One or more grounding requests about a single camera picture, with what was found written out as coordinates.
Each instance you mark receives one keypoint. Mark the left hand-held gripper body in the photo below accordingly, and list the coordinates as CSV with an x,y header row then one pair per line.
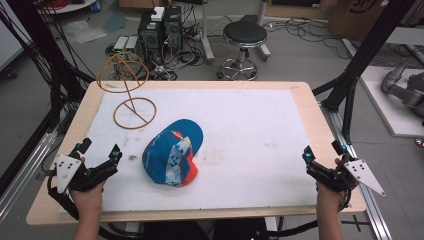
x,y
95,175

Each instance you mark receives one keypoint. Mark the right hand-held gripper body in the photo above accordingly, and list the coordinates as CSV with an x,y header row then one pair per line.
x,y
336,178

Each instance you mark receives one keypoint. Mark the blue and orange cap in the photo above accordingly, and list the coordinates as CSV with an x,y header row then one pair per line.
x,y
166,156

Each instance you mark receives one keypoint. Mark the person's right hand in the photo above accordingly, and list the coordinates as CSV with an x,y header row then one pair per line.
x,y
328,201

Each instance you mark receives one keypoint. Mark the person's left hand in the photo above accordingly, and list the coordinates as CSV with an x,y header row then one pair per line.
x,y
88,201

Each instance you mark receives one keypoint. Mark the white table mat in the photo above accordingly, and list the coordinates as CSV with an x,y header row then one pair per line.
x,y
250,150

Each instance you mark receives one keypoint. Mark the white floor platform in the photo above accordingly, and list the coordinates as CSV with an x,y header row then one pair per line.
x,y
390,113

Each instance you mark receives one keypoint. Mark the silver box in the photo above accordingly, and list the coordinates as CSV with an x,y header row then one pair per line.
x,y
132,44
120,45

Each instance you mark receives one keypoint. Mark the person's dark trousers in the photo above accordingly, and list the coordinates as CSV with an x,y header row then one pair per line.
x,y
206,230

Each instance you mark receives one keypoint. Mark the black computer tower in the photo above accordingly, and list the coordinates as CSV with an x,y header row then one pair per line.
x,y
150,40
172,28

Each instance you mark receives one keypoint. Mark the cardboard box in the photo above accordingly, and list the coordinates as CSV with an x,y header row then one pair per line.
x,y
360,16

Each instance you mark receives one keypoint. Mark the black round stool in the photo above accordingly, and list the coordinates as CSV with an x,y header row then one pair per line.
x,y
245,33

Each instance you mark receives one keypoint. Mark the blue tape roll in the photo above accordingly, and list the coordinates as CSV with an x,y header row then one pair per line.
x,y
96,6

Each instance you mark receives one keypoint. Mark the white box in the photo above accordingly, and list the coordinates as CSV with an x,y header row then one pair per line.
x,y
157,13

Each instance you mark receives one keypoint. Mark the aluminium rail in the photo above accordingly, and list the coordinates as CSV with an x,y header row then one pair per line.
x,y
373,213
26,170

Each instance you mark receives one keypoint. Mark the black frame pole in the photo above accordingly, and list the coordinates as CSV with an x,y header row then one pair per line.
x,y
363,56
43,50

